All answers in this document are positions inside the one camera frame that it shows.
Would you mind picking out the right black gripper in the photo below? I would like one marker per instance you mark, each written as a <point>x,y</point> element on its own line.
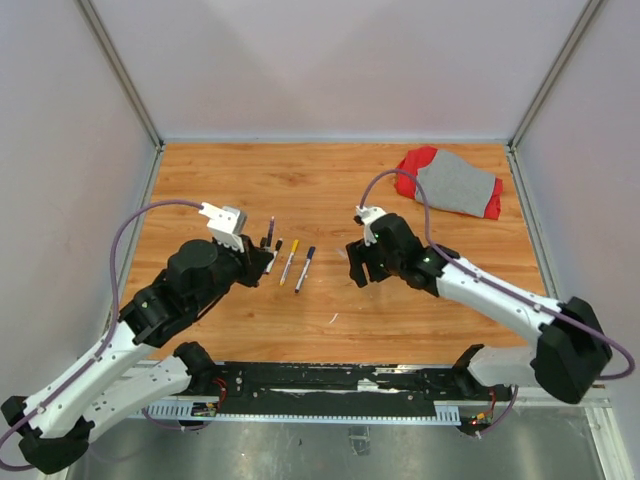
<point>359,254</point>

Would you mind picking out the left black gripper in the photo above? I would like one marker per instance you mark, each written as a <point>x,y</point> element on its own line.
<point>254,260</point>

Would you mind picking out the white whiteboard marker pen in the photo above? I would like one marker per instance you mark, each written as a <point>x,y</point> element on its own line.
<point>275,254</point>

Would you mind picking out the white blue marker pen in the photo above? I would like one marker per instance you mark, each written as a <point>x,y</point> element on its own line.
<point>305,269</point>

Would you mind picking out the purple marker pen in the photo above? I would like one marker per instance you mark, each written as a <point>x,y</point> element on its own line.
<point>270,233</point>

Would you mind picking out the white marker yellow end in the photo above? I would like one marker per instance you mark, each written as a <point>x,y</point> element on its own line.
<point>289,262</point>

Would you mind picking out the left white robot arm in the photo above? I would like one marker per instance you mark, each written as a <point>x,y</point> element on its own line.
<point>58,424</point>

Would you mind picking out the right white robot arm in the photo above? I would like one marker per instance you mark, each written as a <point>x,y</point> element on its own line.
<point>565,352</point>

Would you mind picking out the red and grey cloth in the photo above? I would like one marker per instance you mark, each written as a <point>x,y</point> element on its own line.
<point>453,184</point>

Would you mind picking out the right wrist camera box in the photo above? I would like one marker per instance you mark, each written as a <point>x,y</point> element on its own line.
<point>366,216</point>

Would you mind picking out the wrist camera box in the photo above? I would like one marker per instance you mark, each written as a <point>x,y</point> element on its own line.
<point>226,225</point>
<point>366,216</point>

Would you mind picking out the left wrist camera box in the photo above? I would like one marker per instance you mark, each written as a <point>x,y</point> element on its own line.
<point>226,225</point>

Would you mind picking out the black mounting base rail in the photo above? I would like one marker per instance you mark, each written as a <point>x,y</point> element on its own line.
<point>306,390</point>

